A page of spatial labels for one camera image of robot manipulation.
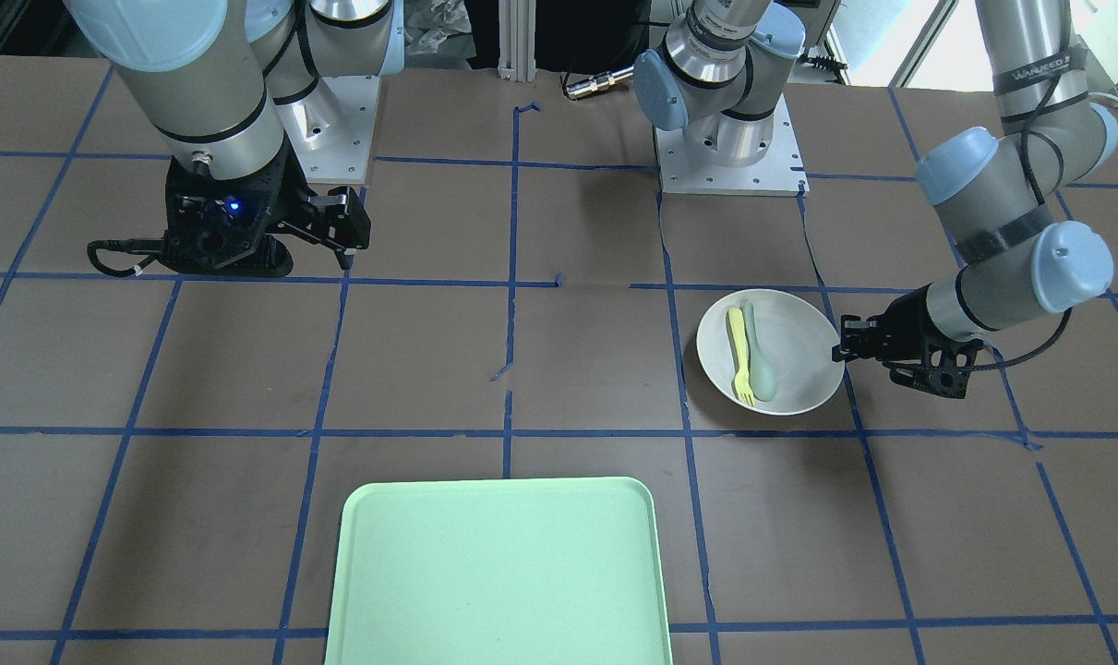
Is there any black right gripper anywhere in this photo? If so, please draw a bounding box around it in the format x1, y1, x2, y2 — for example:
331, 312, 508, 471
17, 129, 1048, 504
165, 139, 370, 270

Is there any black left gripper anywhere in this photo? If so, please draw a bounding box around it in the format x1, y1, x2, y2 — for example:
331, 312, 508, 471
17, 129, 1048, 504
832, 284, 934, 367

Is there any white round plate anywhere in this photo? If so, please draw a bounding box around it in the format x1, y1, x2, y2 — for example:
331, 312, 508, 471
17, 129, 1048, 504
695, 289, 845, 417

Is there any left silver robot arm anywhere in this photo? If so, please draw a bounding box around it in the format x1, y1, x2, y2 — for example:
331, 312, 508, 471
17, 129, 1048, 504
634, 1, 1118, 373

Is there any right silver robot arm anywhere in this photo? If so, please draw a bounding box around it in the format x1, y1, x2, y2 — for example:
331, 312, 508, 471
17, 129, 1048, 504
66, 1, 405, 278

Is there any yellow plastic fork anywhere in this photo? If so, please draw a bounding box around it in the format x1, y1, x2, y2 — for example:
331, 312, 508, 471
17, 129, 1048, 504
727, 307, 756, 407

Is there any pale green spoon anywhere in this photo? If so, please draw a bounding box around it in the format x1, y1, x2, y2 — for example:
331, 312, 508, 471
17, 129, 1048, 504
740, 300, 778, 403

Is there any mint green tray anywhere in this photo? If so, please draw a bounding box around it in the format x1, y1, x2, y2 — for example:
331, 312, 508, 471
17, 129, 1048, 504
325, 477, 674, 664

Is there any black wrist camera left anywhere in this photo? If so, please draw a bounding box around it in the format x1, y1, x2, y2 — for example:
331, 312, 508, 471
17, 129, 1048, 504
881, 340, 984, 400

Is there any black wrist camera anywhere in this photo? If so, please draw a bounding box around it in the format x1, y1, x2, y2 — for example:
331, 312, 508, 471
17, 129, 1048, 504
158, 194, 294, 278
881, 340, 984, 400

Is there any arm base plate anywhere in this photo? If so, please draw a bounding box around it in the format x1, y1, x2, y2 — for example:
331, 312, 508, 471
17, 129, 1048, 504
653, 96, 811, 197
277, 76, 382, 187

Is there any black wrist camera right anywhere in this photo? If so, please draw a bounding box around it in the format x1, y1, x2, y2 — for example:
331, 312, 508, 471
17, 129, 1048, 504
158, 194, 294, 278

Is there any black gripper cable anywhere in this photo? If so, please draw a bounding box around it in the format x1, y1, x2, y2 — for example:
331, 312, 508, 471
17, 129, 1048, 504
974, 308, 1074, 372

